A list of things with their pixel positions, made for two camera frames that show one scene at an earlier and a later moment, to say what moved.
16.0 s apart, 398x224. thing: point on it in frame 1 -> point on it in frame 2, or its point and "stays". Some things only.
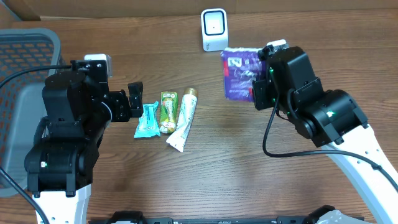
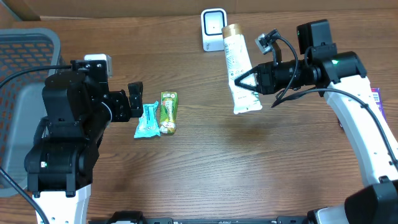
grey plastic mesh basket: (28, 56) stays
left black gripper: (123, 104) stays
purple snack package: (242, 66) -> (377, 96)
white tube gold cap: (177, 139) -> (239, 63)
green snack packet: (168, 112) stays
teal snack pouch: (148, 124) stays
